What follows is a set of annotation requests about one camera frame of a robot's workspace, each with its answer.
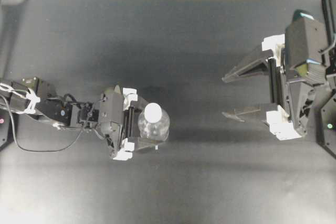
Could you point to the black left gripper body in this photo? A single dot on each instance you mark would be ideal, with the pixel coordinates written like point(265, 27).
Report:
point(111, 123)

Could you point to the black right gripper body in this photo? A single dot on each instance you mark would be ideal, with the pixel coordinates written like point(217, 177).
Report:
point(292, 96)

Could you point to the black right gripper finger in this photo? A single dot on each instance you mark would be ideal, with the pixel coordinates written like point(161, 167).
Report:
point(256, 62)
point(272, 115)

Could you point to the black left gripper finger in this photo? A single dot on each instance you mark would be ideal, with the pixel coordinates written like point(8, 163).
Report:
point(132, 99)
point(128, 146)

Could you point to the white bottle cap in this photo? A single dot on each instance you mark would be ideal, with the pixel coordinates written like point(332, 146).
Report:
point(153, 112)

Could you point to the clear plastic bottle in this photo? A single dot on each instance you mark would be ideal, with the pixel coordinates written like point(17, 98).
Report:
point(155, 131)

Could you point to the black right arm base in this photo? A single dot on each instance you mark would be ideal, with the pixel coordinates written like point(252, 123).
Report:
point(326, 125)

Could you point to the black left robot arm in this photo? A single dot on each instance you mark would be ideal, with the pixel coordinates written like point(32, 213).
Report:
point(38, 100)

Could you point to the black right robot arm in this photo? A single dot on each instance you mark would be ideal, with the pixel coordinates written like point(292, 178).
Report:
point(296, 64)

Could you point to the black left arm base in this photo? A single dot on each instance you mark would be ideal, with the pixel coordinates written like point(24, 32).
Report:
point(6, 130)

